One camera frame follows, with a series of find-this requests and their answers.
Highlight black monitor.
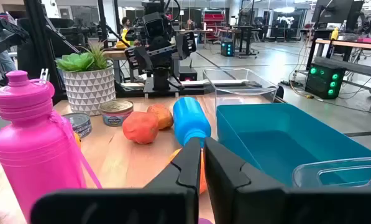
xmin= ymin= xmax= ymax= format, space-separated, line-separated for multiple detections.
xmin=311 ymin=0 xmax=365 ymax=26

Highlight succulent in patterned white pot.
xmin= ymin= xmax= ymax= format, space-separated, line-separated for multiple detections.
xmin=55 ymin=42 xmax=117 ymax=116

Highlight clear plastic container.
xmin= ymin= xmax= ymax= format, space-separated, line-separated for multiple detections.
xmin=202 ymin=67 xmax=279 ymax=110
xmin=291 ymin=156 xmax=371 ymax=190

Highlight bright pink plastic bottle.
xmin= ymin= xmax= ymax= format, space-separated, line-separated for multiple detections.
xmin=0 ymin=70 xmax=103 ymax=223

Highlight wooden desk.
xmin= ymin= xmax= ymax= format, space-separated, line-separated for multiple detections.
xmin=306 ymin=39 xmax=371 ymax=71

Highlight black computer tower teal lights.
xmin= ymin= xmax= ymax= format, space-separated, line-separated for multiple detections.
xmin=220 ymin=40 xmax=235 ymax=57

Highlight dark blue label tuna can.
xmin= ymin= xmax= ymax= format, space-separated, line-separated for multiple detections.
xmin=62 ymin=112 xmax=93 ymax=139

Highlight yellow plastic object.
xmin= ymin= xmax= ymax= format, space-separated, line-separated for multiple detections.
xmin=115 ymin=27 xmax=131 ymax=50

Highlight teal plastic bin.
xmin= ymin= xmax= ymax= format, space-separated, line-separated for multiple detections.
xmin=216 ymin=103 xmax=371 ymax=187

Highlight wrinkled orange toy mandarin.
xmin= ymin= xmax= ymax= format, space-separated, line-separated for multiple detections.
xmin=168 ymin=147 xmax=208 ymax=194

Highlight black computer tower green lights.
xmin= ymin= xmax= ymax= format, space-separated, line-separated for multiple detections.
xmin=305 ymin=62 xmax=347 ymax=100

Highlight blue plastic bottle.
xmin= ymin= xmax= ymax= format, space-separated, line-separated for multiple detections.
xmin=172 ymin=96 xmax=212 ymax=147

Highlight brown-orange toy potato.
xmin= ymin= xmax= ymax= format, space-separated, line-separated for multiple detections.
xmin=146 ymin=103 xmax=175 ymax=131

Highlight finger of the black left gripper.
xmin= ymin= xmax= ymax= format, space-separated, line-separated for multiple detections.
xmin=175 ymin=30 xmax=198 ymax=60
xmin=124 ymin=45 xmax=153 ymax=72

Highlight red toy fruit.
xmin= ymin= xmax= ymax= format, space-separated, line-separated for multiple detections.
xmin=122 ymin=111 xmax=160 ymax=145

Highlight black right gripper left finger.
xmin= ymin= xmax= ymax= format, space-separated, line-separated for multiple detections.
xmin=30 ymin=137 xmax=203 ymax=224

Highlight gold-lid tuna can red band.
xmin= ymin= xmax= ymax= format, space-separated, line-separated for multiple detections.
xmin=99 ymin=99 xmax=134 ymax=128

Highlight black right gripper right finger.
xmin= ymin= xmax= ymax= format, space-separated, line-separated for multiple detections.
xmin=203 ymin=137 xmax=371 ymax=224

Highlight red shelf cabinet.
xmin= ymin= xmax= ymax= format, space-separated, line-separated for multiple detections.
xmin=203 ymin=9 xmax=226 ymax=41

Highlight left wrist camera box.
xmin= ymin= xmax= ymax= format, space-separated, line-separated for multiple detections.
xmin=142 ymin=12 xmax=168 ymax=40

